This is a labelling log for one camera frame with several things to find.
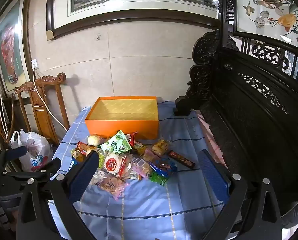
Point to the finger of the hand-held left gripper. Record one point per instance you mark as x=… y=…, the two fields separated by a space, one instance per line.
x=50 y=165
x=17 y=152

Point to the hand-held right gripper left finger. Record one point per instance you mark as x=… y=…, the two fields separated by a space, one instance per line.
x=85 y=176

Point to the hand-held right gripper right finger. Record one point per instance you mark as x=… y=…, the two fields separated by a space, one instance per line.
x=212 y=177

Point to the pink cookie bag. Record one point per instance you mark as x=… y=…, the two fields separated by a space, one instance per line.
x=111 y=183

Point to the brown chocolate wafer bar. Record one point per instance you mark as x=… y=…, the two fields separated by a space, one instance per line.
x=181 y=158

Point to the pile of assorted snack packets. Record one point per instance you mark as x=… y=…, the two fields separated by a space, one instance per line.
x=119 y=155

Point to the orange cardboard box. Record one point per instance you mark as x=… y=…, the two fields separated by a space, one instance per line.
x=124 y=127

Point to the white plastic bag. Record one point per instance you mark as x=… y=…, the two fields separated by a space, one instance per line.
x=32 y=150

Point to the folded wooden rack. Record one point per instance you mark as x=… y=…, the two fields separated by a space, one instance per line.
x=2 y=120

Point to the carved wooden chair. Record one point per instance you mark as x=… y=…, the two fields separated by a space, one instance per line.
x=42 y=115

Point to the pink cloth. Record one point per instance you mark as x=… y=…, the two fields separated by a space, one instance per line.
x=206 y=130

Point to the blue checked tablecloth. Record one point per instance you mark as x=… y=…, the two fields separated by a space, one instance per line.
x=144 y=205

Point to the dark carved wooden bench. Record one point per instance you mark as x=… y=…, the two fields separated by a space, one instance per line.
x=251 y=120

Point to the framed red painting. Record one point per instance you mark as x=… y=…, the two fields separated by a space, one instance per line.
x=10 y=50

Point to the floral screen panel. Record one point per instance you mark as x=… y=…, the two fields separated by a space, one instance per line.
x=271 y=10

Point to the framed panda painting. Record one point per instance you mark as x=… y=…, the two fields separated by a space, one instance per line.
x=139 y=0

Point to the white wall socket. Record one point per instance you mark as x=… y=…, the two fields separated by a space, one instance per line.
x=35 y=64

